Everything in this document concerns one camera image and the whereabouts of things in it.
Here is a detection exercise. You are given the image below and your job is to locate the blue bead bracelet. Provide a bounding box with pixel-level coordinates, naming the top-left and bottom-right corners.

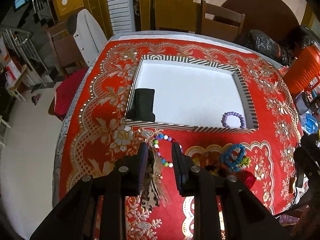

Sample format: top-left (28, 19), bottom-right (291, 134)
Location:
top-left (220, 143), bottom-right (247, 173)

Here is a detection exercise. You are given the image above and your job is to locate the black velvet pouch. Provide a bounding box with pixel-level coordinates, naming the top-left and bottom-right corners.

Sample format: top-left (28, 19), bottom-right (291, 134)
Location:
top-left (130, 88), bottom-right (156, 122)

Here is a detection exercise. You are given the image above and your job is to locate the purple bead bracelet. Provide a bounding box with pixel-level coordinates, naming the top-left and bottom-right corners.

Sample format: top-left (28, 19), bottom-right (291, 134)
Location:
top-left (221, 111), bottom-right (247, 130)

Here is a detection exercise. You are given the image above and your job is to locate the red gold floral tablecloth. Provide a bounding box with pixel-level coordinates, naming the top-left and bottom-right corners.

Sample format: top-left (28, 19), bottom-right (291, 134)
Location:
top-left (57, 37), bottom-right (309, 240)

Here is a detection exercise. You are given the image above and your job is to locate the dark red fabric flower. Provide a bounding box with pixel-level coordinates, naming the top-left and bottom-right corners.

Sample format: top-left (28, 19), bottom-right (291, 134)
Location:
top-left (236, 170), bottom-right (256, 189)

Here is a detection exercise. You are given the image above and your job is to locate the striped white tray box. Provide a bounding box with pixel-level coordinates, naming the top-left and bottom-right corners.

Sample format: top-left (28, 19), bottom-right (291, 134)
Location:
top-left (125, 55), bottom-right (259, 134)

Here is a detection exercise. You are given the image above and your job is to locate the red cushioned stool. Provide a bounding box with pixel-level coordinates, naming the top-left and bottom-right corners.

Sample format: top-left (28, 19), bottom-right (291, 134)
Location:
top-left (48, 68), bottom-right (88, 121)

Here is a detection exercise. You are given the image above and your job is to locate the white ironing board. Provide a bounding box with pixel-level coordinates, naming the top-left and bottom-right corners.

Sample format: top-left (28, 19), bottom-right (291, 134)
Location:
top-left (73, 9), bottom-right (108, 67)

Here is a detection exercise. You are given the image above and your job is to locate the black plastic bag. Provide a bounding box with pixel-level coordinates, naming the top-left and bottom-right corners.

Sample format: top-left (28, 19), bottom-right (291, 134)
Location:
top-left (245, 30), bottom-right (293, 67)

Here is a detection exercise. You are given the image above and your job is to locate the wooden chair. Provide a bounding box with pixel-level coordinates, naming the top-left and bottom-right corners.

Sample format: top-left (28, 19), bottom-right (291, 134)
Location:
top-left (200, 0), bottom-right (245, 42)

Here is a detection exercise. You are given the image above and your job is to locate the metal stair railing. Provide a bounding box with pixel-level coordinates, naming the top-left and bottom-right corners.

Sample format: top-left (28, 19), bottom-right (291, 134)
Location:
top-left (1, 25), bottom-right (48, 86)

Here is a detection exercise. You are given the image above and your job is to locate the white louvered door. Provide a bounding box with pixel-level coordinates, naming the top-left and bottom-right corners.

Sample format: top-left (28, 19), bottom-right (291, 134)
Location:
top-left (107, 0), bottom-right (136, 34)

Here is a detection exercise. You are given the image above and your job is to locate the multicolour bead bracelet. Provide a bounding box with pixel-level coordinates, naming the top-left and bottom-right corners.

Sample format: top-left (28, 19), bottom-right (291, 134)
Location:
top-left (152, 133), bottom-right (184, 169)

